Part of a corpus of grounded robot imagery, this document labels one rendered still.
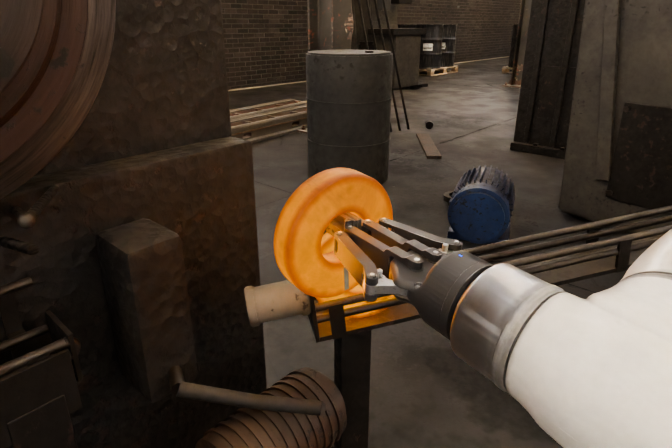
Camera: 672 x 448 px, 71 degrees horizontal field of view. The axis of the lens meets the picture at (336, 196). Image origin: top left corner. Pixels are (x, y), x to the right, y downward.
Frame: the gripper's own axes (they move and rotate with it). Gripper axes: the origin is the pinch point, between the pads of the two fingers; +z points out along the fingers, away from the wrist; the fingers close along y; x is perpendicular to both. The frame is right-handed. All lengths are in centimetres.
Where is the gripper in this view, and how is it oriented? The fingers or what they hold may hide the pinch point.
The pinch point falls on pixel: (337, 221)
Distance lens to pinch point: 55.6
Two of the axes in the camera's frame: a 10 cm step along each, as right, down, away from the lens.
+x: 0.3, -9.3, -3.8
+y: 8.0, -2.0, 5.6
